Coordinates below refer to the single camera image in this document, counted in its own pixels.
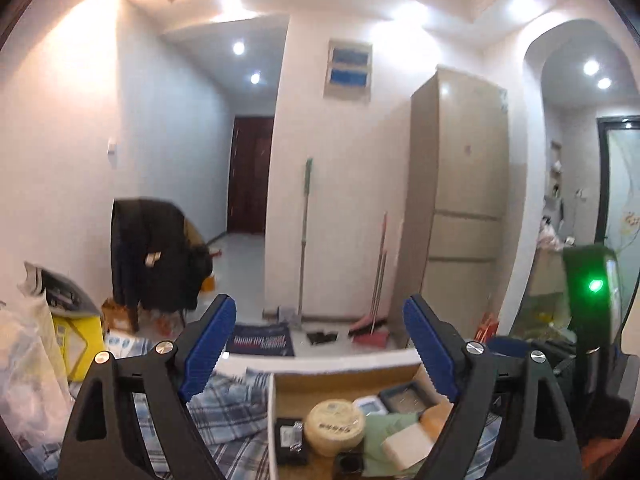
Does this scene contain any round cream tin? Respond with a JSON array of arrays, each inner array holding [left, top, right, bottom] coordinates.
[[305, 399, 367, 459]]

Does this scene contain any red dustpan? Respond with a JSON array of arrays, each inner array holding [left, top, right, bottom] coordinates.
[[352, 330, 389, 349]]

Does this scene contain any shallow cardboard box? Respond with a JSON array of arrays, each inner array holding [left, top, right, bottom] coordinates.
[[267, 360, 501, 480]]

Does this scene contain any blue plaid blanket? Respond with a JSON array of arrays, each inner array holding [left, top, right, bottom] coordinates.
[[20, 370, 281, 480]]

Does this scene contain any red carton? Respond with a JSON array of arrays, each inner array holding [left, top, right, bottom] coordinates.
[[475, 312, 501, 344]]

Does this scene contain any grey handled mop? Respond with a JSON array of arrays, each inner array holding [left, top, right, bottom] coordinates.
[[262, 157, 314, 331]]

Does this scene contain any yellow folder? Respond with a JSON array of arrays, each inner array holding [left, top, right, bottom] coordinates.
[[52, 312, 106, 384]]

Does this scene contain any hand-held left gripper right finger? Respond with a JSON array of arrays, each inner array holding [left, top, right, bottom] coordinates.
[[402, 293, 584, 480]]

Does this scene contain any dark brown door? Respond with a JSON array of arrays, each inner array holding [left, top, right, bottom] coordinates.
[[227, 115, 275, 236]]

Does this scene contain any beige refrigerator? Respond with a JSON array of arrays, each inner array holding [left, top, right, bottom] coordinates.
[[395, 65, 511, 349]]

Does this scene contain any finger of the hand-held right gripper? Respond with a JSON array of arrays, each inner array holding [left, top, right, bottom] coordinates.
[[486, 335, 533, 358]]

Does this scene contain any green felt pouch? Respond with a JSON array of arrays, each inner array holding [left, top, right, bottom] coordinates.
[[362, 410, 436, 479]]

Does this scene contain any black jacket on chair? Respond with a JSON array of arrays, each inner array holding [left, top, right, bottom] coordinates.
[[110, 198, 214, 314]]

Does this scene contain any small glossy black box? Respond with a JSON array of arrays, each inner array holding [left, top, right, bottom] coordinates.
[[332, 452, 365, 476]]

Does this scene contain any black box with white label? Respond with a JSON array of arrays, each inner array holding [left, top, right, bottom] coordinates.
[[275, 417, 312, 466]]

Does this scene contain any white tube box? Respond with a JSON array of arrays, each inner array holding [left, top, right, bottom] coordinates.
[[352, 396, 389, 419]]

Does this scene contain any wall niche shelf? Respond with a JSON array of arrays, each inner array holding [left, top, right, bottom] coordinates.
[[547, 140, 566, 201]]

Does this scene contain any pink cloth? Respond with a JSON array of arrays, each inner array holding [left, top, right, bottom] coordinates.
[[537, 219, 561, 251]]

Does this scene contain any bathroom vanity cabinet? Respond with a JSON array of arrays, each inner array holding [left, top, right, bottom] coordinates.
[[520, 246, 572, 331]]

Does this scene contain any white rectangular block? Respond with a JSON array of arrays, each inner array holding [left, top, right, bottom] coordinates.
[[381, 422, 436, 471]]

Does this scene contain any dark blue door mat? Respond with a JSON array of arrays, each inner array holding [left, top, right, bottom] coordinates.
[[226, 323, 296, 359]]

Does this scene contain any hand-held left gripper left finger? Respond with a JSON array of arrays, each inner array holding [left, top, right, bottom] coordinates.
[[57, 293, 237, 480]]

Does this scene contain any grey fabric bag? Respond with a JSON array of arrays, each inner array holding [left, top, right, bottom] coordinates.
[[22, 261, 99, 319]]

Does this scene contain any white plastic bag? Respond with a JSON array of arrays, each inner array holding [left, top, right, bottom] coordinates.
[[0, 300, 76, 453]]

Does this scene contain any person's right hand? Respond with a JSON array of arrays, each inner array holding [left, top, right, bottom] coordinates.
[[582, 420, 636, 466]]

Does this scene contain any orange soap bar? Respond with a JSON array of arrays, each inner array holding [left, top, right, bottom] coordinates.
[[419, 402, 454, 436]]

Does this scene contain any black framed glass door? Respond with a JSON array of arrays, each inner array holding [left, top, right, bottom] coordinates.
[[595, 116, 640, 263]]

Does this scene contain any red broom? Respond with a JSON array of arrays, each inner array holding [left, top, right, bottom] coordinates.
[[348, 211, 389, 337]]

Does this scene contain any small grey box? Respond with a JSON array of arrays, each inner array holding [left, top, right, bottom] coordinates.
[[378, 381, 434, 414]]

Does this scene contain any wall electrical panel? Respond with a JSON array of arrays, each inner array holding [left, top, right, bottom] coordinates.
[[324, 37, 374, 103]]

